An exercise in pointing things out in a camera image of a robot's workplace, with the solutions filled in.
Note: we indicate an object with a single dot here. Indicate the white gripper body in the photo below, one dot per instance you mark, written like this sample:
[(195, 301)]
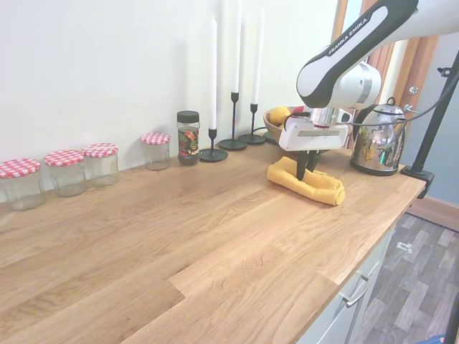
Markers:
[(297, 141)]

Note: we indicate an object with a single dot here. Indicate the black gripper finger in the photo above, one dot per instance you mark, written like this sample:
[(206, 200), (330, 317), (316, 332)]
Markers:
[(301, 165), (312, 159)]

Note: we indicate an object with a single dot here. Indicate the yellow cloth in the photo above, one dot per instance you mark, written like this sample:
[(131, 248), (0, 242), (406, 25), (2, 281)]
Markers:
[(322, 190)]

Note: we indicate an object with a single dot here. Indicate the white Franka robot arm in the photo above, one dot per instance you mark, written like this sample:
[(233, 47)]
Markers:
[(355, 86)]

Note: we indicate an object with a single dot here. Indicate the wooden fruit bowl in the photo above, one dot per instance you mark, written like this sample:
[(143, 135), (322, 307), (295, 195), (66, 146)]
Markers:
[(272, 127)]

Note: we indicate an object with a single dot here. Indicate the yellow lemon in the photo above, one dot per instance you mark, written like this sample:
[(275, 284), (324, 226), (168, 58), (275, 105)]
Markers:
[(279, 115)]

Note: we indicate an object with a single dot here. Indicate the red apple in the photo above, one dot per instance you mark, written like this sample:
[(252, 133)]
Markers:
[(298, 109)]

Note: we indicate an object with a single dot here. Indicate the medium black candle holder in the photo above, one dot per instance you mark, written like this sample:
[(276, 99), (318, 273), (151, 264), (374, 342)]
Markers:
[(251, 138)]

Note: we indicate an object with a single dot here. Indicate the tall black candle holder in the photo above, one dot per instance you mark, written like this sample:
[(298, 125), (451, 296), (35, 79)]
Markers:
[(232, 144)]

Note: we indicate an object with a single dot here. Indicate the stainless steel kettle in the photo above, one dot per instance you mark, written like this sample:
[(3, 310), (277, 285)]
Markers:
[(376, 143)]

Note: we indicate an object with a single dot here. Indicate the tall white candle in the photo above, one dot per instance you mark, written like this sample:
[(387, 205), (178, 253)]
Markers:
[(256, 71), (235, 64), (213, 71)]

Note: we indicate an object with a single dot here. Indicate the short black candle holder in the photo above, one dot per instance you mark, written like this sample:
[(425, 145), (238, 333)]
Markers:
[(213, 155)]

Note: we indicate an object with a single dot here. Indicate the coffee jar black lid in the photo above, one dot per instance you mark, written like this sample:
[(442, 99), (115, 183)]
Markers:
[(188, 141)]

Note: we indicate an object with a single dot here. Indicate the silver door lever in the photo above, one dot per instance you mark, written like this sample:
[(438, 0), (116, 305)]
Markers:
[(411, 109)]

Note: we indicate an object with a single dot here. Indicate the silver door knob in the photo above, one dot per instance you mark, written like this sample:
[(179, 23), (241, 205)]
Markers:
[(414, 90)]

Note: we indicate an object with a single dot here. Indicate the small white floor item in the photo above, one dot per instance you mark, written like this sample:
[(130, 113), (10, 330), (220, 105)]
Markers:
[(405, 246)]

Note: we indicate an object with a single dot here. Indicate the glass jar red checked lid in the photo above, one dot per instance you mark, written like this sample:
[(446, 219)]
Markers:
[(21, 186), (66, 175), (101, 166), (156, 152)]

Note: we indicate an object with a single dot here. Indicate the orange wooden door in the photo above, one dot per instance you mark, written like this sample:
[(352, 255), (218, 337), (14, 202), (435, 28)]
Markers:
[(423, 64)]

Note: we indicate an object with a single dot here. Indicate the white kitchen cabinet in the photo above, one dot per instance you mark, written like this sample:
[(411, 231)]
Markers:
[(337, 319)]

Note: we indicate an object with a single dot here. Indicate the black stand pole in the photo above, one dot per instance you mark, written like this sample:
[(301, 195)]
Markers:
[(453, 326)]

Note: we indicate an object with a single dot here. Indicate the small blue object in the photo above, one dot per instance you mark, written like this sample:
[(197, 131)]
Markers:
[(435, 339)]

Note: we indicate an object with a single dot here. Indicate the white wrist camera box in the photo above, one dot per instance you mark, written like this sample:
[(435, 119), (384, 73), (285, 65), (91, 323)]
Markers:
[(346, 116)]

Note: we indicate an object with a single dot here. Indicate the black clamp camera stand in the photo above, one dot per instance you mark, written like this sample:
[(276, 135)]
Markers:
[(435, 120)]

